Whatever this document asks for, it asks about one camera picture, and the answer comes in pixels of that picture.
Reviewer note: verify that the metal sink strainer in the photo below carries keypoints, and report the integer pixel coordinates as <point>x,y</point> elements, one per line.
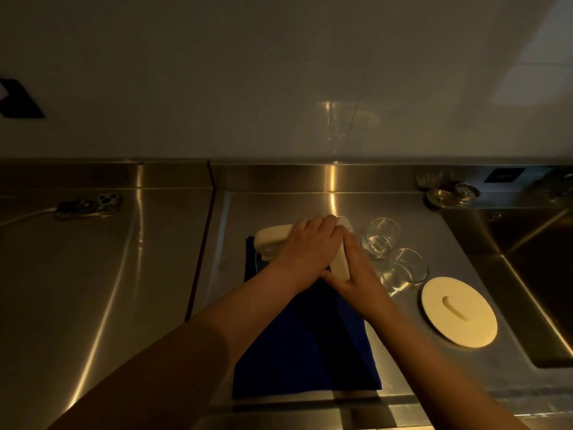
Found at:
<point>441,199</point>

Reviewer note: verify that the clear drinking glass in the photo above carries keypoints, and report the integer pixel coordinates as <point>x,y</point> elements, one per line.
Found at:
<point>381,237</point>
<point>405,269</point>

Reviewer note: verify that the person's left hand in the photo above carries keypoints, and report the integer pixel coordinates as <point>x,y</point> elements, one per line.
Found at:
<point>309,255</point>

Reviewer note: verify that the person's right forearm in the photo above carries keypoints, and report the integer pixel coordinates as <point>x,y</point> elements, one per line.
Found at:
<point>429,371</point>

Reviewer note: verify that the person's right hand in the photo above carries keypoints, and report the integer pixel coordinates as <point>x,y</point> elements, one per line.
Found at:
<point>362,286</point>

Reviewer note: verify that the person's left fingers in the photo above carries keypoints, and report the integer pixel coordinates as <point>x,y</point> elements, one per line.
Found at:
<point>315,223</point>

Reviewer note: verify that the person's left forearm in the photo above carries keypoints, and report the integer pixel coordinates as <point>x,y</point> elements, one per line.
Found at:
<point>188,353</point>

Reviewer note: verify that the black socket panel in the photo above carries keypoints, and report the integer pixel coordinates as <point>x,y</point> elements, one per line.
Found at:
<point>504,175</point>

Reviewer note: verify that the blue cloth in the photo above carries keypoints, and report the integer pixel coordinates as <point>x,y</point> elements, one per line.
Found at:
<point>309,349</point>

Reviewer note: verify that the steel sink basin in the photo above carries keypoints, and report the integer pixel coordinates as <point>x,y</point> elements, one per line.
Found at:
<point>528,282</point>

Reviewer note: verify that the smartphone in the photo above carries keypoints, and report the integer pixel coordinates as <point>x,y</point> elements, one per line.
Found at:
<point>87,205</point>

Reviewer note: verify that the person's right thumb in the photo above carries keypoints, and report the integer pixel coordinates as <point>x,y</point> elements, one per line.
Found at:
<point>333,278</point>

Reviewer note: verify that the cream round lid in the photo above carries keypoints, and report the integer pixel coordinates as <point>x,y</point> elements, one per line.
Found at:
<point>461,313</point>

